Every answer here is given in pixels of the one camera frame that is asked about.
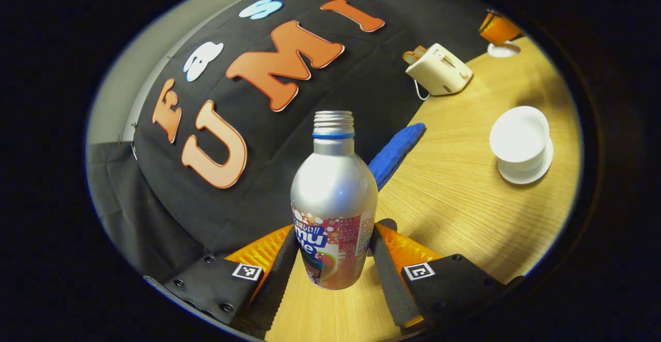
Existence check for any white saucer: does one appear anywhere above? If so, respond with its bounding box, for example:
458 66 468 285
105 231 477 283
497 136 554 185

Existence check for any white teacup lid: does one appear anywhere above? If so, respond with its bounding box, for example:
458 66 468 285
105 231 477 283
487 41 521 58

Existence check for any toast slice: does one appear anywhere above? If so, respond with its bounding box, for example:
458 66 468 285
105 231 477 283
403 45 428 66

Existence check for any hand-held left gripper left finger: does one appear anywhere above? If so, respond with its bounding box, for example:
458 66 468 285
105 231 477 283
163 224 300 332

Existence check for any white toaster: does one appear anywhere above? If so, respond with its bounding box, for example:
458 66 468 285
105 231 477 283
405 43 473 96

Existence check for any silver water bottle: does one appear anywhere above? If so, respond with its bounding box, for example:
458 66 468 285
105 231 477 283
290 111 379 290

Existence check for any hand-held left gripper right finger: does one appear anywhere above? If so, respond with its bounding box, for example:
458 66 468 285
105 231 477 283
369 222 525 335

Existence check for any blue folded cloth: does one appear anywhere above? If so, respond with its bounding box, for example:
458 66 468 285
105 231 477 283
368 122 427 192

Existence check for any black backdrop cloth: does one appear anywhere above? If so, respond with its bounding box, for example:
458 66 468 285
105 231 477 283
87 0 496 281

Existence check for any white teacup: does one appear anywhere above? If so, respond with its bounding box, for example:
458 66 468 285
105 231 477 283
489 106 550 172

